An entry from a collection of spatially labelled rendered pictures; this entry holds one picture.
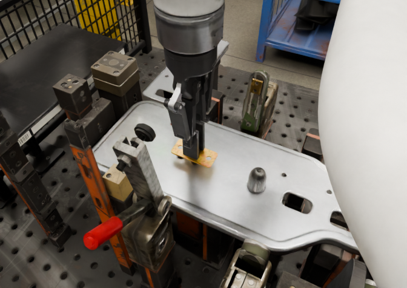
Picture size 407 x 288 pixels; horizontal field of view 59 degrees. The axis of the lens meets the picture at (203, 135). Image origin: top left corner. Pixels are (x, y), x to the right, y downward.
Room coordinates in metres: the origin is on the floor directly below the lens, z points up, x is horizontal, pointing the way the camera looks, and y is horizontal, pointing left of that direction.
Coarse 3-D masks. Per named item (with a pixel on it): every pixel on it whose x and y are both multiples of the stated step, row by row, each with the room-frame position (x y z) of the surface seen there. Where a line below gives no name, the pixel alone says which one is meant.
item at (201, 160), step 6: (180, 144) 0.45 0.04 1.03; (174, 150) 0.43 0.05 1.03; (180, 150) 0.43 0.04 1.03; (204, 150) 0.43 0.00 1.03; (210, 150) 0.43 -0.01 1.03; (180, 156) 0.42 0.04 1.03; (186, 156) 0.42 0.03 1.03; (204, 156) 0.42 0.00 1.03; (210, 156) 0.42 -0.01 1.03; (216, 156) 0.42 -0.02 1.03; (198, 162) 0.40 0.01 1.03; (204, 162) 0.40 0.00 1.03; (210, 162) 0.40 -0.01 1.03
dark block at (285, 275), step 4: (284, 272) 0.17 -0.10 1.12; (280, 276) 0.17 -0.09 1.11; (284, 276) 0.16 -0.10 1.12; (288, 276) 0.16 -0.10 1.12; (292, 276) 0.16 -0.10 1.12; (280, 280) 0.16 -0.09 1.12; (284, 280) 0.16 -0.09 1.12; (288, 280) 0.16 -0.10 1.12; (292, 280) 0.16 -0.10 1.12; (296, 280) 0.16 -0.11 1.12; (300, 280) 0.16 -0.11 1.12; (304, 280) 0.16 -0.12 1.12; (280, 284) 0.15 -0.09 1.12; (284, 284) 0.15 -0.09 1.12; (288, 284) 0.15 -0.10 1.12; (292, 284) 0.15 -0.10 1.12; (296, 284) 0.15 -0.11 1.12; (300, 284) 0.15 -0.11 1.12; (304, 284) 0.15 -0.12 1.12; (308, 284) 0.15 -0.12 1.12; (312, 284) 0.15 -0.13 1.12
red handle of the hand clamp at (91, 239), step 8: (144, 200) 0.29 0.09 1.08; (128, 208) 0.26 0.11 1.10; (136, 208) 0.27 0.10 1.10; (144, 208) 0.27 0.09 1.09; (120, 216) 0.24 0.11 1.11; (128, 216) 0.25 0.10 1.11; (136, 216) 0.26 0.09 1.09; (104, 224) 0.22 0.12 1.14; (112, 224) 0.22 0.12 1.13; (120, 224) 0.23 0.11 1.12; (88, 232) 0.20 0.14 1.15; (96, 232) 0.20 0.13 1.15; (104, 232) 0.21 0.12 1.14; (112, 232) 0.21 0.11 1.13; (88, 240) 0.19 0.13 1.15; (96, 240) 0.19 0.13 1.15; (104, 240) 0.20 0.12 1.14; (88, 248) 0.19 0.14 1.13; (96, 248) 0.19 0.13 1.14
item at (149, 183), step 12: (144, 132) 0.30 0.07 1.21; (120, 144) 0.28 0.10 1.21; (132, 144) 0.29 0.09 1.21; (144, 144) 0.28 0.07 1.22; (120, 156) 0.27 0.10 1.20; (132, 156) 0.27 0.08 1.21; (144, 156) 0.28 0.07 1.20; (120, 168) 0.26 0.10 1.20; (132, 168) 0.28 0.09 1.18; (144, 168) 0.27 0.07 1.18; (132, 180) 0.29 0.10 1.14; (144, 180) 0.27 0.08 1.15; (156, 180) 0.29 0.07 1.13; (144, 192) 0.29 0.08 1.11; (156, 192) 0.29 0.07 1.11; (156, 204) 0.28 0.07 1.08
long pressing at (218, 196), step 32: (128, 128) 0.52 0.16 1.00; (160, 128) 0.52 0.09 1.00; (224, 128) 0.52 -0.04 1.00; (96, 160) 0.43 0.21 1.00; (160, 160) 0.43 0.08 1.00; (224, 160) 0.43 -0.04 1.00; (256, 160) 0.43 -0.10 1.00; (288, 160) 0.43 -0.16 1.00; (192, 192) 0.36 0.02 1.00; (224, 192) 0.36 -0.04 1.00; (288, 192) 0.36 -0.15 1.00; (320, 192) 0.36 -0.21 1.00; (224, 224) 0.29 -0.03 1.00; (256, 224) 0.29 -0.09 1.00; (288, 224) 0.29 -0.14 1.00; (320, 224) 0.29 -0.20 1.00
